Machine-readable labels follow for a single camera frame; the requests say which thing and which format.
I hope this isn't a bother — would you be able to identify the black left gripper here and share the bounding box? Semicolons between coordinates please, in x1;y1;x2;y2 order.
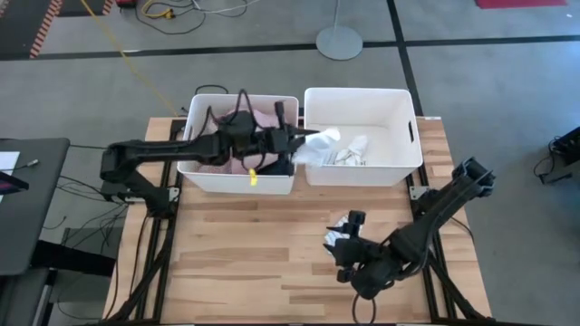
257;101;321;177

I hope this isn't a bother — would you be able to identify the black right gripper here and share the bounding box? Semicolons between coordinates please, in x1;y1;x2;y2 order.
322;210;386;283

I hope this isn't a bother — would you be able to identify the white striped sock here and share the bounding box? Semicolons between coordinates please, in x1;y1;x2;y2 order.
324;216;353;246

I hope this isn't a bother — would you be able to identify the pink button shirt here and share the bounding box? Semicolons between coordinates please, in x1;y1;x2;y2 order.
198;106;295;176

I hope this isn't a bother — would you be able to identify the white perforated plastic bin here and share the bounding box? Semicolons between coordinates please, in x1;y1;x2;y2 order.
177;93;302;196
302;87;424;187

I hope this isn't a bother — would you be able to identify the grey round lamp base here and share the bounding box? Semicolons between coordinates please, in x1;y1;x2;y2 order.
315;25;364;62

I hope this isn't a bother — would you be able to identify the black furniture base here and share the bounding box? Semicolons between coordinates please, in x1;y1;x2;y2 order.
0;239;117;326

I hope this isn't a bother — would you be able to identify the red floor mat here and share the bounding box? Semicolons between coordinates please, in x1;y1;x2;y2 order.
475;0;568;9

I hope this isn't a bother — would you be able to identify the black desk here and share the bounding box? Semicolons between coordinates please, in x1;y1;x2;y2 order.
0;138;72;277

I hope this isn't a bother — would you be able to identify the dark monitor edge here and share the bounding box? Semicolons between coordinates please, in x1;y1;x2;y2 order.
0;171;31;196

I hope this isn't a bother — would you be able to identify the white paper on desk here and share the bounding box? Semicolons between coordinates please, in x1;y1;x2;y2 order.
0;151;22;172

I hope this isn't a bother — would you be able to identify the black mat with hazard stripes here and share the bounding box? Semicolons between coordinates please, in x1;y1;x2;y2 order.
0;0;114;60

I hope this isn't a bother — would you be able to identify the black cable behind bin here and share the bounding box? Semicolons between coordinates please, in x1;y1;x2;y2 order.
194;83;230;98

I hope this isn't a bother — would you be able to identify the black floor cable loop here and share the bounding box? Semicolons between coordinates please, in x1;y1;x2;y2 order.
134;0;208;36

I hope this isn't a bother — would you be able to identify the thin yellow cord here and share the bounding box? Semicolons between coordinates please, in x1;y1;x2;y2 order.
80;0;179;117

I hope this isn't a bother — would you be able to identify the yellow floor cable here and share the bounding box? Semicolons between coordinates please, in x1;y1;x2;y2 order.
140;0;176;21

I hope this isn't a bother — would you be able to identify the black floor cable bundle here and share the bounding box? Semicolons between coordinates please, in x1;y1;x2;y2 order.
43;174;128;248

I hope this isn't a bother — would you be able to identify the black device with cables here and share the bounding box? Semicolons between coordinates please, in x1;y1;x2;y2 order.
533;126;580;185

